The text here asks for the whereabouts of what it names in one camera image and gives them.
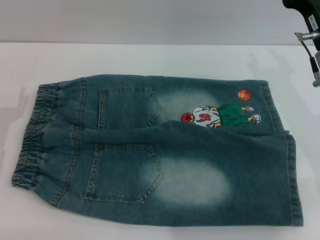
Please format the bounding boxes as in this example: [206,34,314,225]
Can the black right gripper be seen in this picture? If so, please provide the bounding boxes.
[282,0,320,51]

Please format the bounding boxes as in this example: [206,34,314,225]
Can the blue denim shorts basketball print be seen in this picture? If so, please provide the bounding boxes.
[9,73,305,240]

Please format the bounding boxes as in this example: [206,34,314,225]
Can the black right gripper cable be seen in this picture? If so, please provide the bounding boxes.
[294,31,320,88]

